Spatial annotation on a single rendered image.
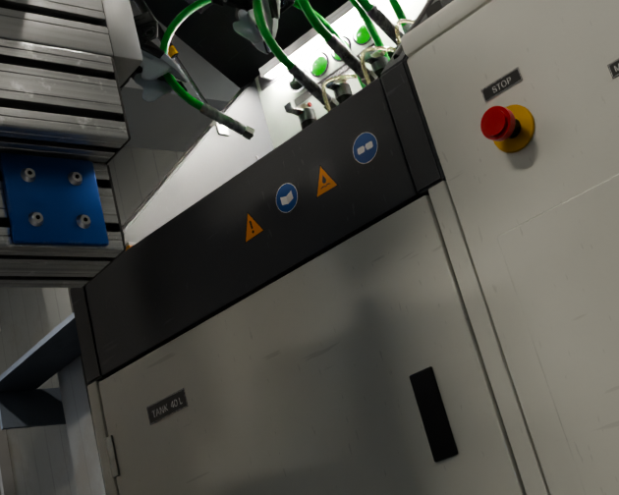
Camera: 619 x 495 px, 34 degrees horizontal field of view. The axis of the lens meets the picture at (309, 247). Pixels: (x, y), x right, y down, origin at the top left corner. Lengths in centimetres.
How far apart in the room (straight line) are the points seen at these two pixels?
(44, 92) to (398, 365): 51
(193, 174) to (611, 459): 108
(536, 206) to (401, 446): 31
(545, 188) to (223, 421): 55
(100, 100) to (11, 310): 624
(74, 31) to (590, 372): 59
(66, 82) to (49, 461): 583
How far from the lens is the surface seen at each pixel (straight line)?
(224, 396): 138
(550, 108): 111
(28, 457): 698
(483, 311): 112
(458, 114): 117
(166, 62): 169
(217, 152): 198
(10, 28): 96
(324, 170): 128
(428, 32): 122
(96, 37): 100
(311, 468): 127
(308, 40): 206
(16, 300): 711
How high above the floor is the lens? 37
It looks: 20 degrees up
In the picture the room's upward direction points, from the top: 15 degrees counter-clockwise
